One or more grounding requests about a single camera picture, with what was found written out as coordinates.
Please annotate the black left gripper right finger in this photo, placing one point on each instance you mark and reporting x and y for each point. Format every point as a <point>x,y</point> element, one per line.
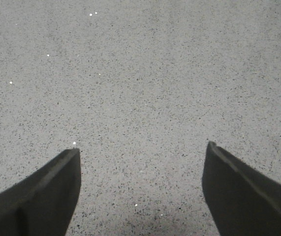
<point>242,201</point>

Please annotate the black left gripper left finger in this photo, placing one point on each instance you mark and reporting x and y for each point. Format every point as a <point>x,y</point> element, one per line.
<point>43,203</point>

